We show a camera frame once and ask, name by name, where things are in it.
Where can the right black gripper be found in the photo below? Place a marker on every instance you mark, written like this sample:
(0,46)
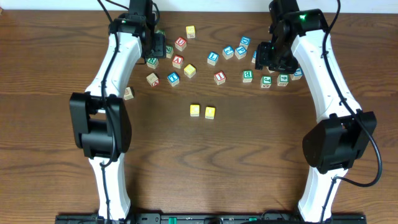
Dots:
(263,55)

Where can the red A block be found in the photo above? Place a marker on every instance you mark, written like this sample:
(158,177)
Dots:
(177,61)

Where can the yellow block top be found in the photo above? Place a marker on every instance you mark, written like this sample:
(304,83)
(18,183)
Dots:
(190,31)

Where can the red U block left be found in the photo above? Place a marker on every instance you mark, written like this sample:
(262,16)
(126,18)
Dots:
(180,44)

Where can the green 4 block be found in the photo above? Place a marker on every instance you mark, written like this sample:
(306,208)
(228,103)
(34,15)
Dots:
(283,80)

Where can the green Z block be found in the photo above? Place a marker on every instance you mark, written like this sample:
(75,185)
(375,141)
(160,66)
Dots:
(169,51)

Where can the blue P block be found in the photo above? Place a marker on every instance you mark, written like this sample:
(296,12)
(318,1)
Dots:
(240,52)

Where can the plain picture block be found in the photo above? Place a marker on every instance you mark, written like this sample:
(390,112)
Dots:
(129,93)

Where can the green B block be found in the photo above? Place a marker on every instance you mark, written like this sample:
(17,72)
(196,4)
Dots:
(247,76)

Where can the blue 5 block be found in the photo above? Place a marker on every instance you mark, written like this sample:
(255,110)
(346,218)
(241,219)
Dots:
(254,57)

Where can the blue T block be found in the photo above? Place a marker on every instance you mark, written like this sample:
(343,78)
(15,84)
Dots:
(173,79)

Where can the red I block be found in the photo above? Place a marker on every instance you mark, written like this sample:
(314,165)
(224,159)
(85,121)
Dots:
(219,78)

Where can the yellow C block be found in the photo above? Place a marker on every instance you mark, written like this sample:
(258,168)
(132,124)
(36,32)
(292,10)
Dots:
(194,110)

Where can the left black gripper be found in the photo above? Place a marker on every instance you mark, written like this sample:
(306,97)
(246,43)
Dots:
(156,51)

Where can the blue l block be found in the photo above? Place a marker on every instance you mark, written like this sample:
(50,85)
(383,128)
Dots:
(297,74)
(212,58)

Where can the blue D block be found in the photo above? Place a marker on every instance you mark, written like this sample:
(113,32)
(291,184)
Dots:
(245,41)

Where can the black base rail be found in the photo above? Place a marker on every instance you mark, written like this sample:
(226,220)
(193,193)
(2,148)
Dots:
(156,218)

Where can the blue 2 block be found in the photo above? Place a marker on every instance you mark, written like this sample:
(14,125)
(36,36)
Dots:
(228,52)

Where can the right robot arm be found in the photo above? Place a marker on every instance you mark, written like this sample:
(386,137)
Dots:
(301,41)

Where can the green J block top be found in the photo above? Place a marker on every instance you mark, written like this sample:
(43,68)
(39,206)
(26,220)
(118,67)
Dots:
(160,32)

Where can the yellow block centre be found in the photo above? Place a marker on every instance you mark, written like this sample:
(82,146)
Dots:
(190,70)

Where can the white red-sided block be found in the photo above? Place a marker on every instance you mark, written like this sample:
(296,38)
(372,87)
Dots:
(152,79)

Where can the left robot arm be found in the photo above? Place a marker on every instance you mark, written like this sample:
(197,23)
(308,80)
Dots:
(101,125)

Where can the yellow O block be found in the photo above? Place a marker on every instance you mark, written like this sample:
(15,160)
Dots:
(210,112)

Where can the green R block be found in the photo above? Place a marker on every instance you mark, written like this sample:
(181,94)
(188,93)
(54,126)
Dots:
(152,63)

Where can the green J block right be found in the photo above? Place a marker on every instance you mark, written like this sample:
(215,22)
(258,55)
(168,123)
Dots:
(266,81)

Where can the green j block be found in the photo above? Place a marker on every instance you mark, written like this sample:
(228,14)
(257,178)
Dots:
(160,32)
(266,81)

